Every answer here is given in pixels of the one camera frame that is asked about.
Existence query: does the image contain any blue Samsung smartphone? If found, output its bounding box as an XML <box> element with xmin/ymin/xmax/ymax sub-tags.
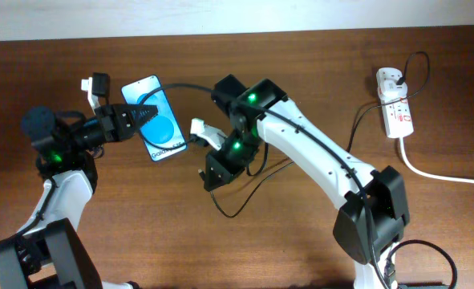
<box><xmin>121</xmin><ymin>75</ymin><xmax>187</xmax><ymax>162</ymax></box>

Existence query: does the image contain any black USB charging cable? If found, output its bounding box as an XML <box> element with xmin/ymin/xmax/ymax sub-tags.
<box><xmin>197</xmin><ymin>51</ymin><xmax>431</xmax><ymax>219</ymax></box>

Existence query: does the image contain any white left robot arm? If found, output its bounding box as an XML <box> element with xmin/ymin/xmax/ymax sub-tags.
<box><xmin>0</xmin><ymin>104</ymin><xmax>158</xmax><ymax>289</ymax></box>

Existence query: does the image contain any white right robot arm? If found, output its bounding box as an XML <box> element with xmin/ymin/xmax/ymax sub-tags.
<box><xmin>204</xmin><ymin>75</ymin><xmax>410</xmax><ymax>288</ymax></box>

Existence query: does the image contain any white USB charger adapter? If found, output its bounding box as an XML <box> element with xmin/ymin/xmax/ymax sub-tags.
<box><xmin>378</xmin><ymin>78</ymin><xmax>407</xmax><ymax>101</ymax></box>

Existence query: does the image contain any white power strip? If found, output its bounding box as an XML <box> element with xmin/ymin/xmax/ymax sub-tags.
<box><xmin>376</xmin><ymin>67</ymin><xmax>414</xmax><ymax>139</ymax></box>

